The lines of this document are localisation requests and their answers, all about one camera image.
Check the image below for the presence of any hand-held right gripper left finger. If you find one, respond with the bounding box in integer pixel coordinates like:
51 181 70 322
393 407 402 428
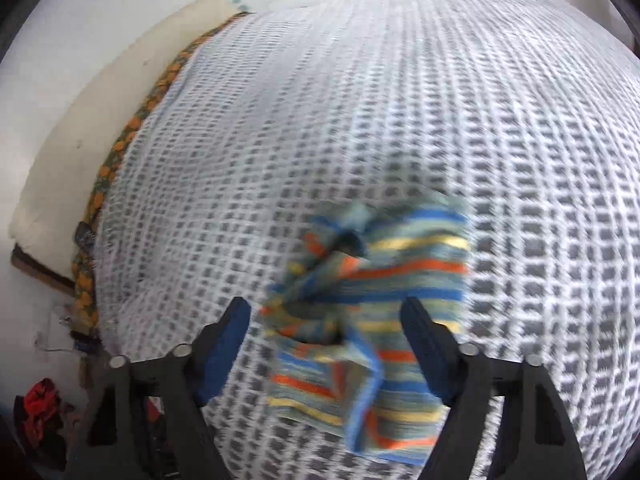
62 296 252 480

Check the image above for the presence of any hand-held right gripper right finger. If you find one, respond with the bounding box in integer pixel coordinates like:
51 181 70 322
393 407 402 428
400 296 588 480

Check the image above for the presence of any striped knit garment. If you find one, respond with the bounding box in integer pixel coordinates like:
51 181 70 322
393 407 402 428
260 195 473 466

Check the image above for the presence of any cream mattress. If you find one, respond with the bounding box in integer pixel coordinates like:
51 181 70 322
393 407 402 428
9 0 241 281

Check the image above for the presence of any orange patterned bedsheet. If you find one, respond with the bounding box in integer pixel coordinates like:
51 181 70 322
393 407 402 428
70 10 251 333

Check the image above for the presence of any red black cloth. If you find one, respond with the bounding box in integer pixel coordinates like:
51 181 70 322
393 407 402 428
12 377 68 471

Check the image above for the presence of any wooden bed frame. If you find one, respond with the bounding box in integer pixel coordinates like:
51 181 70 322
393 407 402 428
10 245 78 296

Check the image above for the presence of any grey white checkered blanket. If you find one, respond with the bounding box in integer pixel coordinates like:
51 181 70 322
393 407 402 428
92 0 640 480

